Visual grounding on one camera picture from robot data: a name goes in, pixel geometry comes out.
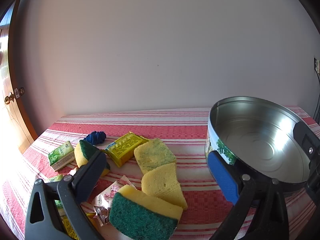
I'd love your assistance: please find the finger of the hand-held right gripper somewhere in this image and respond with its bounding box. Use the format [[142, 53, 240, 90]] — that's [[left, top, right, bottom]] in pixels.
[[293, 121, 320, 199]]

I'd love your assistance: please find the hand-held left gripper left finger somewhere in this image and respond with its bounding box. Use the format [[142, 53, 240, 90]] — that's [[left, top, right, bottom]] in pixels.
[[24, 151, 107, 240]]

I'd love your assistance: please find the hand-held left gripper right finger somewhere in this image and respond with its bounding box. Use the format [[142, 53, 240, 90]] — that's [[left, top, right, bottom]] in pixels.
[[207, 151, 291, 240]]

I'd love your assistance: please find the yellow sponge with green pad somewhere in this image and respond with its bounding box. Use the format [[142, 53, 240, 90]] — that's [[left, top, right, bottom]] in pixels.
[[74, 139, 111, 178], [109, 185, 184, 240]]

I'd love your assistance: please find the pink floral snack packet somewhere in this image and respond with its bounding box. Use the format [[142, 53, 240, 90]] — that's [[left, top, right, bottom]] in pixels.
[[96, 175, 137, 207]]

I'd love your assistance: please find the green tea-leaf tissue pack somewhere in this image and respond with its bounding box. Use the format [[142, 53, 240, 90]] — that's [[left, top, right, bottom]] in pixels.
[[44, 174, 64, 183], [47, 141, 76, 172]]

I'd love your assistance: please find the blue cloth ball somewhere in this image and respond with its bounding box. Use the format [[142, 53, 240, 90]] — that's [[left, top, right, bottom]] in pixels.
[[83, 131, 107, 146]]

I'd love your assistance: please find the silver foil snack packet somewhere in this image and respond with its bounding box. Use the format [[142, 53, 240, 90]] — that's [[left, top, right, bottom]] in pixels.
[[93, 194, 112, 227]]

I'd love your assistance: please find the yellow snack packet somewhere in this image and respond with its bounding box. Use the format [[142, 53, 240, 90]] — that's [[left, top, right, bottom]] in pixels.
[[103, 132, 148, 168], [61, 212, 97, 240]]

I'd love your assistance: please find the round metal tin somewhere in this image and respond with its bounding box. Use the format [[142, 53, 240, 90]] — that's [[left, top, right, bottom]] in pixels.
[[205, 96, 313, 200]]

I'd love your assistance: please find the plain yellow sponge wedge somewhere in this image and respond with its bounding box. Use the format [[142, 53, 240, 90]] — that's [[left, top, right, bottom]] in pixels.
[[141, 162, 188, 210]]

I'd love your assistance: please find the worn green-flecked yellow sponge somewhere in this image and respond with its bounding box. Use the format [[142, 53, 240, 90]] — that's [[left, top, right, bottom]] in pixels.
[[134, 138, 177, 175]]

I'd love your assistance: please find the red striped tablecloth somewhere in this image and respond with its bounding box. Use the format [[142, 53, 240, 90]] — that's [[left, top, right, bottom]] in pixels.
[[1, 105, 319, 240]]

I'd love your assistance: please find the brown wooden door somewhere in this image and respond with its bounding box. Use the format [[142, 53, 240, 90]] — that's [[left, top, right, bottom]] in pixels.
[[0, 0, 39, 155]]

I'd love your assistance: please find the dark power cable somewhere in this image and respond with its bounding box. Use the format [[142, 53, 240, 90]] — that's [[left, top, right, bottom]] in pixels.
[[315, 70, 320, 127]]

